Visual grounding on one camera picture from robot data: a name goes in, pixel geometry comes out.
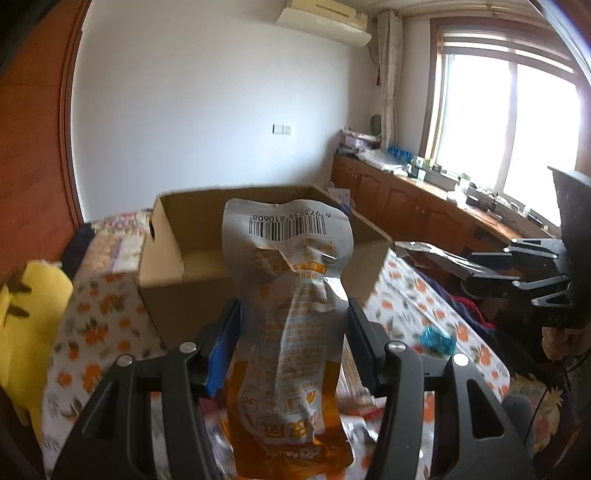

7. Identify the teal snack packet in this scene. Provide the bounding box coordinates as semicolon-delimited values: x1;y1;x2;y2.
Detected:
420;325;457;356

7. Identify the grey orange snack pouch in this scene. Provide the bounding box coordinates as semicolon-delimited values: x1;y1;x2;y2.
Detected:
222;199;353;479

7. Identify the right hand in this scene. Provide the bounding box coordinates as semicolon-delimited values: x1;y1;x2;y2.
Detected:
542;326;591;361

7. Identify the wooden cabinet under window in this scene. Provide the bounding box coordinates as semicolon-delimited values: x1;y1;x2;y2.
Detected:
331;154;545;257

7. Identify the orange print white tablecloth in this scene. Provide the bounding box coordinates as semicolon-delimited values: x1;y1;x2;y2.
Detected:
40;252;510;479

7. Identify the yellow plush toy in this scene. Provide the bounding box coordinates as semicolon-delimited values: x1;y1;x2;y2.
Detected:
1;260;73;436

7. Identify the brown cardboard box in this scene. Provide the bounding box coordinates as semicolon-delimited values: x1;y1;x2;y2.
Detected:
138;185;394;349

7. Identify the floral quilt on bed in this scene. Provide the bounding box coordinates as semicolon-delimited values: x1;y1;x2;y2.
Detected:
60;209;151;283

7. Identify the patterned curtain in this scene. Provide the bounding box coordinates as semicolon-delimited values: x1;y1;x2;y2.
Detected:
377;10;403;150

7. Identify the wooden louvred wardrobe door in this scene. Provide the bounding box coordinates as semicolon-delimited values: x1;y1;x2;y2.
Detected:
1;0;90;277

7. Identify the window with wooden frame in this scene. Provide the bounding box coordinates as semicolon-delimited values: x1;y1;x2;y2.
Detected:
420;17;587;236

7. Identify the white wall switch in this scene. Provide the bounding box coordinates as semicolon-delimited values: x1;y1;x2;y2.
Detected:
273;124;291;135

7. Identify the white wall air conditioner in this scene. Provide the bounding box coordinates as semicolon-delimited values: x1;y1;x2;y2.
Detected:
276;0;372;47

